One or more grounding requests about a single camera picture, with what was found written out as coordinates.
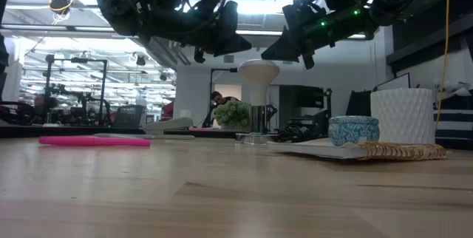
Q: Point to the black aluminium table frame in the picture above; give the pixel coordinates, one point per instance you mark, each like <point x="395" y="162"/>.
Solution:
<point x="74" y="131"/>

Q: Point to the yellow black ceiling reel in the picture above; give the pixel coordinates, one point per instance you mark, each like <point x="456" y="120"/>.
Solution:
<point x="61" y="4"/>

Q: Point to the pink highlighter pen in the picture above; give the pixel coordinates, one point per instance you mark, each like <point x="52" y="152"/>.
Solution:
<point x="92" y="141"/>

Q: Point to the black background stand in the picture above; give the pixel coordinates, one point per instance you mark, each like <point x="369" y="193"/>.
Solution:
<point x="212" y="83"/>

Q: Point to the black monitor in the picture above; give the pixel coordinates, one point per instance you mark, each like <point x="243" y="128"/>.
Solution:
<point x="306" y="97"/>

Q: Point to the green succulent plant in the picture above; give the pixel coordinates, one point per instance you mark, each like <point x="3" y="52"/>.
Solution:
<point x="232" y="114"/>

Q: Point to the black background frame rig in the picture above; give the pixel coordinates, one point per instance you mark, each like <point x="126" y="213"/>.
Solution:
<point x="105" y="83"/>

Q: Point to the black mesh chair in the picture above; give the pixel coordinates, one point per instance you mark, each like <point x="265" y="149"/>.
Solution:
<point x="129" y="118"/>

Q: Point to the white monitor screen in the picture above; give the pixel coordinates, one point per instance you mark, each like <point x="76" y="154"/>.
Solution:
<point x="395" y="83"/>

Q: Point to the white textured pen cup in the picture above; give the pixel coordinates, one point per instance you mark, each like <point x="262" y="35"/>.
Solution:
<point x="403" y="116"/>

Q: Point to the white lightbulb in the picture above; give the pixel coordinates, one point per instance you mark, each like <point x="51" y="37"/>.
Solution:
<point x="258" y="75"/>

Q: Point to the blue white striped box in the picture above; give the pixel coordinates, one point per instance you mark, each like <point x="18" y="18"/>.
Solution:
<point x="454" y="125"/>

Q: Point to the long pale blue pen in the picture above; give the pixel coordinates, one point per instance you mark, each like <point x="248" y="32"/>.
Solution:
<point x="122" y="135"/>

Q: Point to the short blue pen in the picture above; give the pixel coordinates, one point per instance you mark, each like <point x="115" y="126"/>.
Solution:
<point x="173" y="137"/>

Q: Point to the chrome lamp socket base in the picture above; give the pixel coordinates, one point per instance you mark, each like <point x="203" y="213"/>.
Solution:
<point x="258" y="119"/>

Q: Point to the black office chair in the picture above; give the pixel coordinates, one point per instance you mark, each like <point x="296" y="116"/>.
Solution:
<point x="358" y="105"/>

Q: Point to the grey stapler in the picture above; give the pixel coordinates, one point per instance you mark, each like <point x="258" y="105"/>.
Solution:
<point x="170" y="124"/>

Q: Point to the blue patterned round tin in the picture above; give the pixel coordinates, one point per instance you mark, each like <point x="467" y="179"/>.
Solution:
<point x="353" y="131"/>

